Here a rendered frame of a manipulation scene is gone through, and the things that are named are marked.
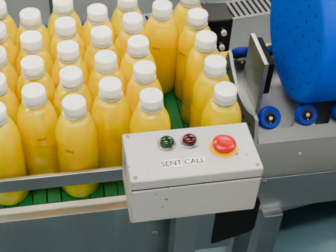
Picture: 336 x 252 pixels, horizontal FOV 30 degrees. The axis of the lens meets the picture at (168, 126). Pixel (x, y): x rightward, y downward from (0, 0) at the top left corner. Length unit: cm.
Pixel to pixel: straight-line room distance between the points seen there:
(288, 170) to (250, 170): 37
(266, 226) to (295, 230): 76
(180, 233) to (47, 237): 25
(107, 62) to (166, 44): 20
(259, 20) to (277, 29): 186
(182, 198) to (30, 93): 30
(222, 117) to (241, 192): 15
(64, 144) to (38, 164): 9
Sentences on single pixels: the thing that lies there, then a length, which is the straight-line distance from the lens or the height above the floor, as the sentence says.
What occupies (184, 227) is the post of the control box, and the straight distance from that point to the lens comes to 107.
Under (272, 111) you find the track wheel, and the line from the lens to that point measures 122.
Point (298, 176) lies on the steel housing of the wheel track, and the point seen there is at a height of 81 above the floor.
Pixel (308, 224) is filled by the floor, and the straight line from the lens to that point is 231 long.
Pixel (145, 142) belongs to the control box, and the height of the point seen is 110.
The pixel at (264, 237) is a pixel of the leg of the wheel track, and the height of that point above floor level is 54.
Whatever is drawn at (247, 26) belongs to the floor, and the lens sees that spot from 312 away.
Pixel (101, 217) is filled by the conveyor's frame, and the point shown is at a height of 88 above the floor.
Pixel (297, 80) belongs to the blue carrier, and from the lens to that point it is 123.
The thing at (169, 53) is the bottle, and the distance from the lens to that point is 127.
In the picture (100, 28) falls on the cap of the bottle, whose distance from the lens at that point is 117.
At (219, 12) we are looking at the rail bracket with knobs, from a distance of 141.
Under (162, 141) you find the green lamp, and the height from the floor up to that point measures 111.
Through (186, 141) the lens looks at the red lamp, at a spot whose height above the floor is 111.
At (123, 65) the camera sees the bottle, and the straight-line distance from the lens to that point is 116.
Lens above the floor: 179
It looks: 45 degrees down
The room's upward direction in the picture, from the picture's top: 4 degrees clockwise
